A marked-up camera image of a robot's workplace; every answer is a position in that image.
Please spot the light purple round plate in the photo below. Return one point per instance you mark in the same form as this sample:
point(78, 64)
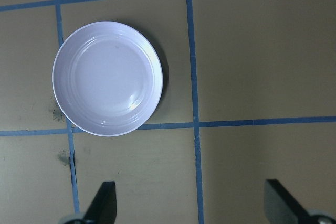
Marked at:
point(107, 77)

